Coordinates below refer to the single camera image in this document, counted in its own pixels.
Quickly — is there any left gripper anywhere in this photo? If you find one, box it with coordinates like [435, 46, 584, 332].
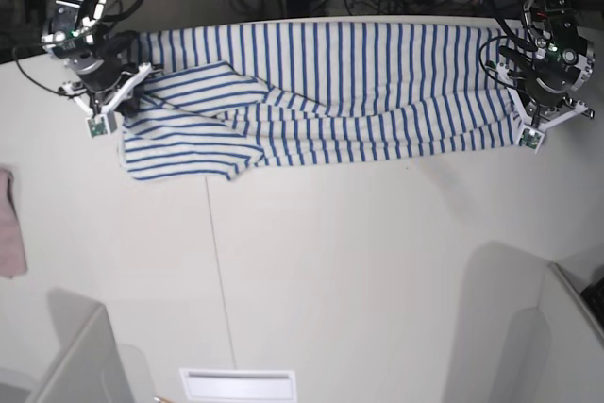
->
[499, 10, 595, 109]

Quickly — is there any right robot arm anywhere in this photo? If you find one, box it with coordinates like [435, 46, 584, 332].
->
[41, 0, 138, 116]

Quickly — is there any blue white striped T-shirt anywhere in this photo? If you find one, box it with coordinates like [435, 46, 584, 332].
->
[120, 22, 521, 181]

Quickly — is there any pink cloth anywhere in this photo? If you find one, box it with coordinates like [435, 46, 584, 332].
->
[0, 168, 27, 278]

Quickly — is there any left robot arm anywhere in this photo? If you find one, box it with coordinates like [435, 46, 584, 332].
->
[499, 0, 596, 109]

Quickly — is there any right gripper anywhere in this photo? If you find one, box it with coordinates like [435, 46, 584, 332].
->
[41, 6, 136, 92]

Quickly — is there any white tray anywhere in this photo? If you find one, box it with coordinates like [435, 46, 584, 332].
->
[180, 368, 298, 402]

